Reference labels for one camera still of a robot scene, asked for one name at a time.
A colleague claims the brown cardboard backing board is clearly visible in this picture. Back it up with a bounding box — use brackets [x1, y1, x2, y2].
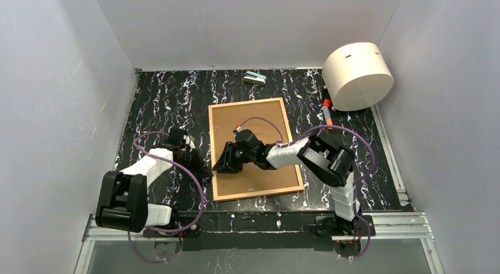
[212, 101, 301, 198]

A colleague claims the light wooden picture frame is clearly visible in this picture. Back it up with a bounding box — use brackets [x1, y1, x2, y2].
[208, 97, 305, 203]

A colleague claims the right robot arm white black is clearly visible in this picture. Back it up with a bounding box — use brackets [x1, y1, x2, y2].
[212, 129, 363, 240]

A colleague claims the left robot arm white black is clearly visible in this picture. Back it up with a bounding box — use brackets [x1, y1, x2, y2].
[95, 127, 213, 233]

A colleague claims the orange grey marker pen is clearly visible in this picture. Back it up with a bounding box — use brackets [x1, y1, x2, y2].
[321, 98, 333, 125]

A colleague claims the white cylindrical container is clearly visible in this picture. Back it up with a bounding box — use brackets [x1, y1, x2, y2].
[322, 42, 394, 111]

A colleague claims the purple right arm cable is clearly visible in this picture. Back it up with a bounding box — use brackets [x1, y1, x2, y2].
[234, 117, 377, 260]

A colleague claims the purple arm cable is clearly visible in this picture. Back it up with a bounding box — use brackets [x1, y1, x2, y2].
[127, 131, 206, 264]
[234, 117, 377, 260]

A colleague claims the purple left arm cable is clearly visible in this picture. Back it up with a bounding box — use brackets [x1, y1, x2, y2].
[127, 131, 206, 264]

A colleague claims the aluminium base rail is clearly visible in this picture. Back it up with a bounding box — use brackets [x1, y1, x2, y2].
[74, 212, 444, 273]

